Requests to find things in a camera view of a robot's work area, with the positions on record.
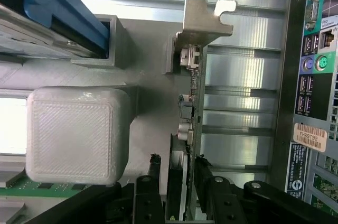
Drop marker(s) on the green RAM stick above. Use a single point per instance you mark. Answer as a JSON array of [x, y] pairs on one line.
[[31, 185]]

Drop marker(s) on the grey printed parts rack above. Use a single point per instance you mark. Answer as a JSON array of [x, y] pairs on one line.
[[76, 134]]

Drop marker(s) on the hard disk in blue carrier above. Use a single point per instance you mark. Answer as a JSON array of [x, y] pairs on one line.
[[52, 4]]

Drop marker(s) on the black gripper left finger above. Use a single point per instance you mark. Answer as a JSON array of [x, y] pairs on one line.
[[146, 203]]

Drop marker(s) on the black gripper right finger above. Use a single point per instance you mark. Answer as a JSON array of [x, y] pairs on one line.
[[277, 205]]

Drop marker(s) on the silver CPU chip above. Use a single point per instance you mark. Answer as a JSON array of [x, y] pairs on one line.
[[11, 126]]

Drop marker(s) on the open black PC case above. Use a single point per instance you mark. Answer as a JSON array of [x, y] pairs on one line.
[[285, 76]]

